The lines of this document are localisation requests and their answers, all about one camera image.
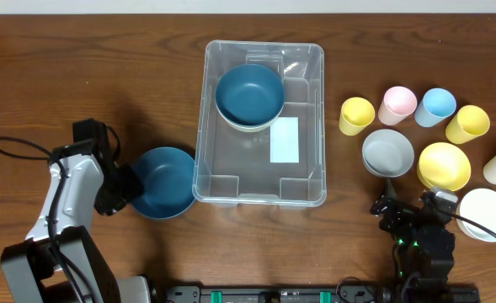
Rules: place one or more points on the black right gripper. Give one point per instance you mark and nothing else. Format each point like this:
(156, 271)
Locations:
(393, 209)

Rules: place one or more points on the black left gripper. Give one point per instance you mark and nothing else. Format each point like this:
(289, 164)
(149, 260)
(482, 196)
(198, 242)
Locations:
(121, 185)

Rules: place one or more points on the dark blue bowl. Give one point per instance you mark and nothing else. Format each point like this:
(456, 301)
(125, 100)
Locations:
(166, 174)
(250, 84)

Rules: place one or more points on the beige plastic bowl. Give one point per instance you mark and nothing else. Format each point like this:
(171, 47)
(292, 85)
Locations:
(249, 118)

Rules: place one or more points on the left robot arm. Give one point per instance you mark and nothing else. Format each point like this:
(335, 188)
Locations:
(58, 260)

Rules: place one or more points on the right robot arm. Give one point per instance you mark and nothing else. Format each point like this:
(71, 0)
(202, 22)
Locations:
(423, 247)

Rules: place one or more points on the clear plastic storage container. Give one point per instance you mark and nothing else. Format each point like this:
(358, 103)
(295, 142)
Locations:
(233, 167)

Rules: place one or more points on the grey plastic bowl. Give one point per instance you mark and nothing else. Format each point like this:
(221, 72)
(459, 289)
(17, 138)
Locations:
(387, 153)

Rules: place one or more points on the yellow plastic bowl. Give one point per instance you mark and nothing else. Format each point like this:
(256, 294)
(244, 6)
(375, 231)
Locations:
(445, 166)

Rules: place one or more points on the yellow plastic cup left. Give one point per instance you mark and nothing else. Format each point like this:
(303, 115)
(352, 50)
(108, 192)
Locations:
(356, 113)

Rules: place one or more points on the yellow plastic cup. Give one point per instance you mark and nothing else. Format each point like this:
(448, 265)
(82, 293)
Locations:
(356, 113)
(469, 123)

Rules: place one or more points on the pink plastic cup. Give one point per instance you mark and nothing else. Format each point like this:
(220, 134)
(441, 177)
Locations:
(398, 103)

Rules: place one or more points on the white plastic bowl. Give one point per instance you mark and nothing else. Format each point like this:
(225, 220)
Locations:
(479, 205)

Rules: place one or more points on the light blue plastic cup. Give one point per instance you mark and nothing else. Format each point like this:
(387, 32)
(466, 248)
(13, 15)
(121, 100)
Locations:
(437, 104)

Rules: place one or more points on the yellow plastic cup right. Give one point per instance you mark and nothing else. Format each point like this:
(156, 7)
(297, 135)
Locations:
(469, 123)

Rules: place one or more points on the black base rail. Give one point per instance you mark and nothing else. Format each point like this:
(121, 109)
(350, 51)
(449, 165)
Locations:
(353, 293)

